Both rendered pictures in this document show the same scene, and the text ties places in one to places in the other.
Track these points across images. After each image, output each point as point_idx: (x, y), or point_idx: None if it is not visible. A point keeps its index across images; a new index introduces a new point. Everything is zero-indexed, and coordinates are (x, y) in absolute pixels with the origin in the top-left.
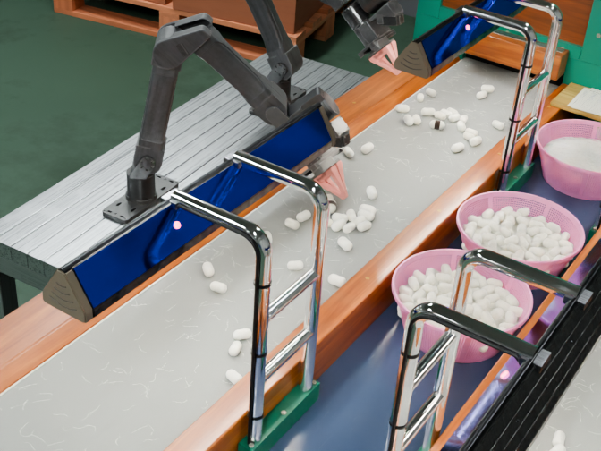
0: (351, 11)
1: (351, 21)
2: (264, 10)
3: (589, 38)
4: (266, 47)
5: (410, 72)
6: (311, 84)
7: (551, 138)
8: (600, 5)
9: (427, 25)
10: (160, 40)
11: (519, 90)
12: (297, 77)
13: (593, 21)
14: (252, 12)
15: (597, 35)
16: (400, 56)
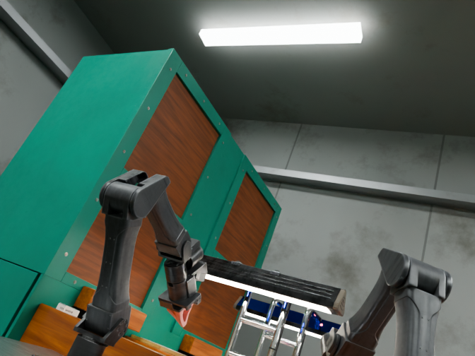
0: (185, 265)
1: (183, 275)
2: (133, 251)
3: (148, 301)
4: (116, 298)
5: (341, 312)
6: (29, 354)
7: None
8: (158, 281)
9: (49, 287)
10: (444, 270)
11: (283, 328)
12: (5, 347)
13: (153, 290)
14: (121, 252)
15: (153, 300)
16: (341, 301)
